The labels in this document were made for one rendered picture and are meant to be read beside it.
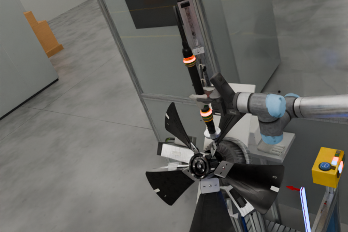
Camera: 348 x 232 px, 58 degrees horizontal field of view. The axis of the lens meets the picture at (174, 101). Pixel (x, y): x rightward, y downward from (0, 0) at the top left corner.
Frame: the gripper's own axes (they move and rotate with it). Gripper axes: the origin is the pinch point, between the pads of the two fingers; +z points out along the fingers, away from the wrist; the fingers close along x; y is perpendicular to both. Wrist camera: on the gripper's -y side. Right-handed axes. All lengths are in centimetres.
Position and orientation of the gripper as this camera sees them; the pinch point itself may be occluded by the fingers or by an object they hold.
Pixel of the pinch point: (194, 92)
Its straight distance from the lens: 125.8
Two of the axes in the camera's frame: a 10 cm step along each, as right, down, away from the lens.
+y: 3.0, 8.1, 5.0
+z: -7.7, -1.0, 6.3
